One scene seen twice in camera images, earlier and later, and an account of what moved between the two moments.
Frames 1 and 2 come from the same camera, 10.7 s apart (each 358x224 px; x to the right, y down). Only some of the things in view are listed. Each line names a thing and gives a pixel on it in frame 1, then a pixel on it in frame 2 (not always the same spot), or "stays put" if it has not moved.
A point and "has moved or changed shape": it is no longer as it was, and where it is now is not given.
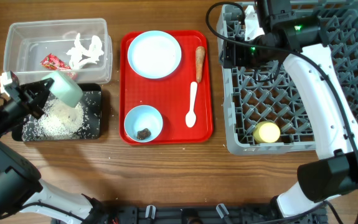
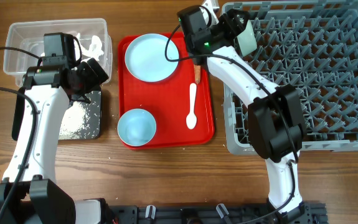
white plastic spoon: [191, 117] stays put
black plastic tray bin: [60, 121] stays put
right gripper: [233, 55] → [233, 27]
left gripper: [28, 91] → [93, 80]
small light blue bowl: [143, 123] has moved or changed shape
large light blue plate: [154, 54] has moved or changed shape
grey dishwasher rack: [254, 96] stays put
